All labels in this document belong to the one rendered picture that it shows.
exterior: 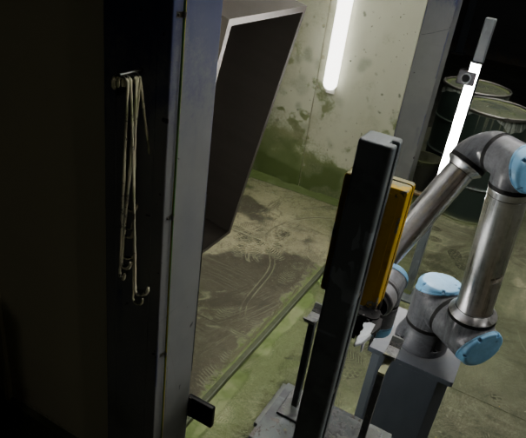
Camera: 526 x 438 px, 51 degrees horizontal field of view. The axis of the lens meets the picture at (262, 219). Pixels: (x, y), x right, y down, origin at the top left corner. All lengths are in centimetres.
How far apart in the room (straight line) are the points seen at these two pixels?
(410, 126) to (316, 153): 76
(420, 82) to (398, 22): 42
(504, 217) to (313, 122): 278
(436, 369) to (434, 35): 242
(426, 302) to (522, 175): 61
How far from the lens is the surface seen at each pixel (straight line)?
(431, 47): 392
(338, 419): 157
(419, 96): 398
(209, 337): 288
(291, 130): 438
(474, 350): 189
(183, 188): 134
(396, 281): 156
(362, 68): 407
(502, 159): 163
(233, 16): 193
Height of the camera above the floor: 193
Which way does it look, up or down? 28 degrees down
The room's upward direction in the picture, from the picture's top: 8 degrees clockwise
